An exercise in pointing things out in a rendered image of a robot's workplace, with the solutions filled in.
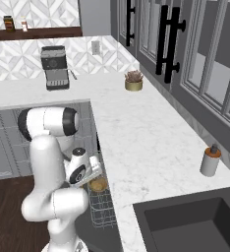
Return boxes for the grey base cupboards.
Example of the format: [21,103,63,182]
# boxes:
[0,100,99,182]

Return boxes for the black and steel coffee machine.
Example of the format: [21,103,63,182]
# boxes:
[40,45,78,92]

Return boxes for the dark grey sink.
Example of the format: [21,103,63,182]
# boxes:
[132,185,230,252]

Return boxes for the brown round bowl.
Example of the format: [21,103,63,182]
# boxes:
[88,177,108,193]

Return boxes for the dark wooden wall shelf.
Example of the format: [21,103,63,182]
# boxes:
[0,26,84,42]

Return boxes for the black cupboard handle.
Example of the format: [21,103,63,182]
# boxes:
[163,6,187,85]
[154,4,170,77]
[125,0,137,47]

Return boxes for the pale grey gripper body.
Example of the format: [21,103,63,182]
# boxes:
[75,156,104,188]

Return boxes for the grey glass cupboard door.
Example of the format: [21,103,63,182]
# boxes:
[110,0,141,53]
[137,0,186,87]
[180,0,230,132]

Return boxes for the white wall outlet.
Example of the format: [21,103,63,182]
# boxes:
[90,40,101,56]

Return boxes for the potted plant in gold pot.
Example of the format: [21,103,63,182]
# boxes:
[124,69,144,93]

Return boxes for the wire dishwasher rack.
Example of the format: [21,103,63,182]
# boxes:
[86,150,118,228]

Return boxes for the brown jar with dark lid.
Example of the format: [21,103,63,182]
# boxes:
[2,15,16,33]

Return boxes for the white soap dispenser, brown top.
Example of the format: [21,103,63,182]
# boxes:
[199,143,222,178]

